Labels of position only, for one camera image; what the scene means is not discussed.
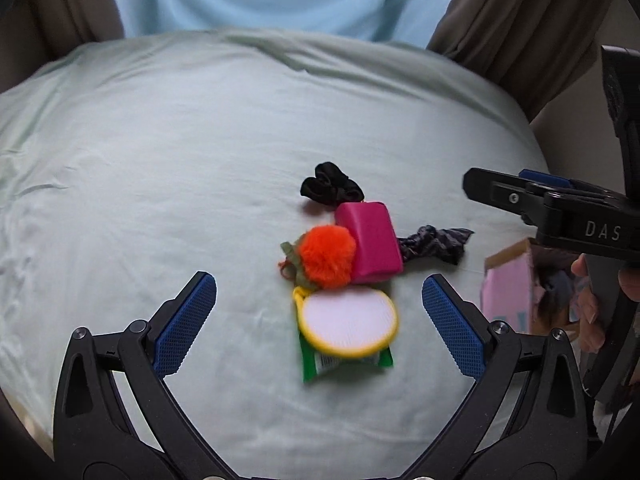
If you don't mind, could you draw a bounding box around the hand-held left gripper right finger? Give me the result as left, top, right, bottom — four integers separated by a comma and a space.
399, 274, 589, 480

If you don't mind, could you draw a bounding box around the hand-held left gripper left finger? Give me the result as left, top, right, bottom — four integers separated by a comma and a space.
52, 271, 242, 480

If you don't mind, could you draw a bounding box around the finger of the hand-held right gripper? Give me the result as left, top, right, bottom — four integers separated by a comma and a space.
518, 169, 626, 202
462, 167, 548, 223

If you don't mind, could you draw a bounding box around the cardboard box with pink print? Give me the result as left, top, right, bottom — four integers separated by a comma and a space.
480, 237, 596, 347

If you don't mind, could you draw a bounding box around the dark patterned scrunchie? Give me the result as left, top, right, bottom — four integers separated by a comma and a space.
396, 225, 475, 267

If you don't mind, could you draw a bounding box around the round yellow-rimmed mirror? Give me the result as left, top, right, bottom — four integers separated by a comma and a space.
292, 286, 401, 359

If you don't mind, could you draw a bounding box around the pink pouch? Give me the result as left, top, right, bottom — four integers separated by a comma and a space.
334, 201, 404, 285

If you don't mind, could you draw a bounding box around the green packet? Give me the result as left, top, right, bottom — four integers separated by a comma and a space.
298, 332, 394, 384

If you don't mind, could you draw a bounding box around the orange pom-pom charm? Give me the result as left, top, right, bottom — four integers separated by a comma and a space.
278, 225, 358, 291

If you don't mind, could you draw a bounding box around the black scrunchie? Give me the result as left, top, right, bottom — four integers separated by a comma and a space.
300, 161, 365, 209

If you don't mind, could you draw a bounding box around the person's right hand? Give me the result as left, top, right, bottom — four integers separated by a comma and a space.
571, 254, 609, 355

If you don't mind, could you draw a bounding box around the pale green bed sheet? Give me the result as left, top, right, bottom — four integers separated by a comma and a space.
0, 27, 557, 480

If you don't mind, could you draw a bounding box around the brown curtain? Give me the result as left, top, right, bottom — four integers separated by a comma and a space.
425, 0, 623, 122
0, 0, 126, 95

